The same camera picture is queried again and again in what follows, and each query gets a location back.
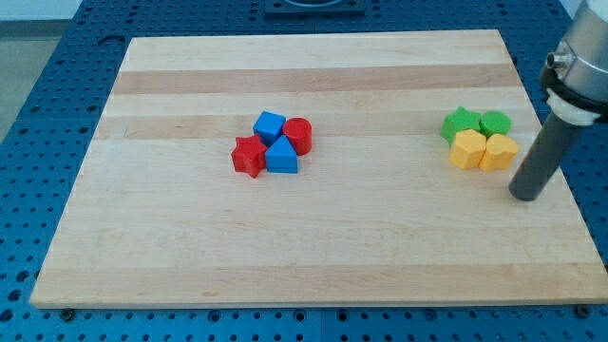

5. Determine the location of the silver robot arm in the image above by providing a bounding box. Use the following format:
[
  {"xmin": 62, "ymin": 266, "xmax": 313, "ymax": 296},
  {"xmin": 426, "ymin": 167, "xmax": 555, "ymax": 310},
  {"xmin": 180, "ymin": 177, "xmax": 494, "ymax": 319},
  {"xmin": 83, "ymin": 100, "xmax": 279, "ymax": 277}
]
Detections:
[{"xmin": 541, "ymin": 0, "xmax": 607, "ymax": 124}]

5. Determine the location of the green circle block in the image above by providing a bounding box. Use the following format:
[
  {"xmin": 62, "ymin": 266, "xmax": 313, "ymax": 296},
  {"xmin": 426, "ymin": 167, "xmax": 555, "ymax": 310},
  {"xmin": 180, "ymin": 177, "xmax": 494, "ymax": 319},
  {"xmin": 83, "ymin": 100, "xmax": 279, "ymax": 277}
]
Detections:
[{"xmin": 480, "ymin": 111, "xmax": 512, "ymax": 138}]

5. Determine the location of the blue triangle block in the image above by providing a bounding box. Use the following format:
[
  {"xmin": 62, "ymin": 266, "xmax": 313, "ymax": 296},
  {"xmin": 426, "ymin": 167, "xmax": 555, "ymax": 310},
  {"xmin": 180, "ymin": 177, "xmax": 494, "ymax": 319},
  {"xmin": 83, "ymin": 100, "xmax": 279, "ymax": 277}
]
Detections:
[{"xmin": 265, "ymin": 135, "xmax": 298, "ymax": 174}]

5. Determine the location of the wooden board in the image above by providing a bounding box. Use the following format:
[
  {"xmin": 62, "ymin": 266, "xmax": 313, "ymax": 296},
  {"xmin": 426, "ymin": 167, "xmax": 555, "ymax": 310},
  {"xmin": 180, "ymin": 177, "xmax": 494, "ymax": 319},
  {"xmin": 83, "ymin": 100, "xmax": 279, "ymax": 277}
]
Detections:
[{"xmin": 30, "ymin": 29, "xmax": 607, "ymax": 309}]

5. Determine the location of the red cylinder block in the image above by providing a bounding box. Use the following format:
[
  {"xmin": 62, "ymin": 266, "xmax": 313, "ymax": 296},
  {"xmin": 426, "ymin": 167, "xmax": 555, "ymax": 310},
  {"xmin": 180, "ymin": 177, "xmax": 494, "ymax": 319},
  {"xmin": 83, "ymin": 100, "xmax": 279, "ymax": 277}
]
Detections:
[{"xmin": 282, "ymin": 117, "xmax": 313, "ymax": 156}]

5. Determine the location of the blue cube block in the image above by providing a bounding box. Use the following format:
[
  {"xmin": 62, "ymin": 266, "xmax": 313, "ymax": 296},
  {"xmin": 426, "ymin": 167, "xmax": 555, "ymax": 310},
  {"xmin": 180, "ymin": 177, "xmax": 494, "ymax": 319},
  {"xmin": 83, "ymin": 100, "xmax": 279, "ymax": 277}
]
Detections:
[{"xmin": 253, "ymin": 111, "xmax": 286, "ymax": 146}]

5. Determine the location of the red star block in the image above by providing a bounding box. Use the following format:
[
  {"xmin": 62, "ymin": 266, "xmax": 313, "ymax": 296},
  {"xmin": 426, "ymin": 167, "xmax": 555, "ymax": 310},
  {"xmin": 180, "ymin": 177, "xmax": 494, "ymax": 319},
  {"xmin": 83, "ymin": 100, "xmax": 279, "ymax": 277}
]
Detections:
[{"xmin": 231, "ymin": 134, "xmax": 268, "ymax": 178}]

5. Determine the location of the green star block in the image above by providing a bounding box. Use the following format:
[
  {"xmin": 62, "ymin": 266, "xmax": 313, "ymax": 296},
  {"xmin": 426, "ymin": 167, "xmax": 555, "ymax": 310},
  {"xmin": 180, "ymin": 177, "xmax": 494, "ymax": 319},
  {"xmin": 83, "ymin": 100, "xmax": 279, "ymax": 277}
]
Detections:
[{"xmin": 440, "ymin": 106, "xmax": 482, "ymax": 145}]

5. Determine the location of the yellow hexagon block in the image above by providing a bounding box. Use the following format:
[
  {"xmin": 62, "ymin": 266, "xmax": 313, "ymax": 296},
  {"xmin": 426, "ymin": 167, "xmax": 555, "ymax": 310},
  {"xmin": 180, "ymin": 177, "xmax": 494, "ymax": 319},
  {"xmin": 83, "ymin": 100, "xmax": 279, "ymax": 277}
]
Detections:
[{"xmin": 448, "ymin": 129, "xmax": 486, "ymax": 169}]

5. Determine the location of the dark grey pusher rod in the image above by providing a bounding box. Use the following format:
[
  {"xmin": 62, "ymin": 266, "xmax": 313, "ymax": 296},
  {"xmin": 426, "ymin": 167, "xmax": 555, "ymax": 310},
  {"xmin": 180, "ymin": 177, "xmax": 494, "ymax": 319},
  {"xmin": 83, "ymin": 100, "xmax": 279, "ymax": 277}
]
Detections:
[{"xmin": 508, "ymin": 112, "xmax": 584, "ymax": 201}]

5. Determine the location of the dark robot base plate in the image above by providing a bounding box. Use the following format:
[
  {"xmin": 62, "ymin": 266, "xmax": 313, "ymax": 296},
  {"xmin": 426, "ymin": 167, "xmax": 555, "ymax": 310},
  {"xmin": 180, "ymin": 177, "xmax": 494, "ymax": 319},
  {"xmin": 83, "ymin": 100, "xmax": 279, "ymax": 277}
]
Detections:
[{"xmin": 263, "ymin": 0, "xmax": 367, "ymax": 16}]

